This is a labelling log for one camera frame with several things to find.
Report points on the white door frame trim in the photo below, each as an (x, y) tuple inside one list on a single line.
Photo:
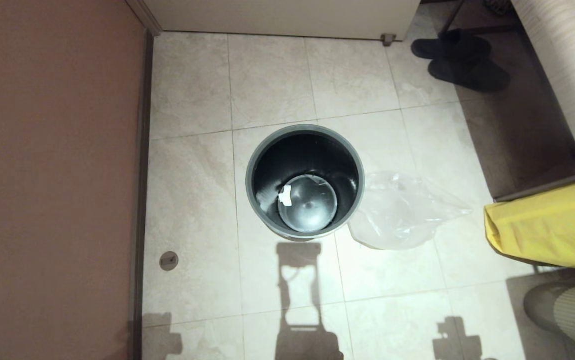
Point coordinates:
[(143, 15)]

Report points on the white door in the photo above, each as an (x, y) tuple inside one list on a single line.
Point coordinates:
[(277, 17)]

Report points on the white paper scrap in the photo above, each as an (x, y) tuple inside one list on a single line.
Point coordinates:
[(285, 196)]

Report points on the black slipper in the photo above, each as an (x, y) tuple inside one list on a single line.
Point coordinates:
[(447, 47), (472, 75)]

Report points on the clear plastic trash bag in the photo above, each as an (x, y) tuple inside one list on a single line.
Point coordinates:
[(397, 215)]

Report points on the round metal floor drain cover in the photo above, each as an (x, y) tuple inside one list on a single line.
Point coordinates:
[(169, 261)]

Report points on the dark metal frame bar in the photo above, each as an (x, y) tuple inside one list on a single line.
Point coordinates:
[(542, 187)]

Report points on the yellow cloth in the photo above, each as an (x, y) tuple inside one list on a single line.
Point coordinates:
[(552, 225)]

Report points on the metal door stop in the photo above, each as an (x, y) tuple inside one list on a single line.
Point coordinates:
[(388, 39)]

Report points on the grey round trash bin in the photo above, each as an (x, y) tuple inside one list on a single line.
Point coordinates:
[(267, 160)]

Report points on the thin dark metal leg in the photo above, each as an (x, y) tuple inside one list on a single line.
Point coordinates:
[(453, 16)]

